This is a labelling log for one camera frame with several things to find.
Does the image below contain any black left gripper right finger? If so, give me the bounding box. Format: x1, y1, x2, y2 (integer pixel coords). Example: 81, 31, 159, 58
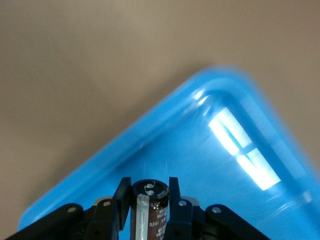
166, 176, 272, 240

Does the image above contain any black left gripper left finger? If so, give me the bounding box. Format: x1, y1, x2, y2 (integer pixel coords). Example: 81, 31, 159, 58
4, 176, 133, 240

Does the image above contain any dark cylindrical capacitor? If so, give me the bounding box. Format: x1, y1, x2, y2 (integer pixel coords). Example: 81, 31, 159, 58
130, 178, 171, 240

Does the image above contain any blue plastic tray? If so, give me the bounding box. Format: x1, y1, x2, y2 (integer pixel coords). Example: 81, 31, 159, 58
18, 65, 320, 240

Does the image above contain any brown table cover sheet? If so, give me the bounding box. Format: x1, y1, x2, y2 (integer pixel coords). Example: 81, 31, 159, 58
0, 0, 320, 240

